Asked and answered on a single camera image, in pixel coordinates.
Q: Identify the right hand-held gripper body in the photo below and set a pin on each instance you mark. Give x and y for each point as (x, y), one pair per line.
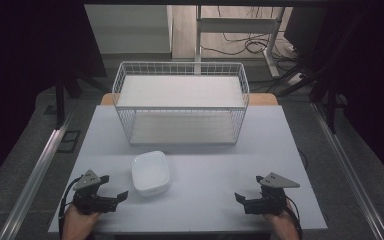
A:
(270, 203)

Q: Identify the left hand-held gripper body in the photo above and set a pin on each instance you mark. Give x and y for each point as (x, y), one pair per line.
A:
(87, 200)

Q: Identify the white square bowl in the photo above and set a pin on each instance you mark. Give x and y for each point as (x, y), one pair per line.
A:
(150, 173)

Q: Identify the person's right hand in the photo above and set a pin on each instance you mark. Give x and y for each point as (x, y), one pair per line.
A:
(284, 226)

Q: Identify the person's left hand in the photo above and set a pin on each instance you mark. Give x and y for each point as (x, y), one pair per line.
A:
(76, 225)

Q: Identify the black floor socket plate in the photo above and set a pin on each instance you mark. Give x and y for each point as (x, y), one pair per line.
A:
(69, 141)

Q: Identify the black metal stand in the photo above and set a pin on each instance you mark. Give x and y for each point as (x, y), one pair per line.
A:
(60, 96)
(330, 100)

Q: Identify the white power strip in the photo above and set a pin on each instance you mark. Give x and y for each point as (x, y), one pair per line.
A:
(295, 78)

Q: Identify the white cabinet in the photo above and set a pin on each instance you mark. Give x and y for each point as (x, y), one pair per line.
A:
(130, 30)

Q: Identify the aluminium rail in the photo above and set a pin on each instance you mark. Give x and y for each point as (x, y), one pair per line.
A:
(350, 173)
(35, 176)

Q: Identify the white metal desk frame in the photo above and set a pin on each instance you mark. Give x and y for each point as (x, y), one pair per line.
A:
(236, 25)

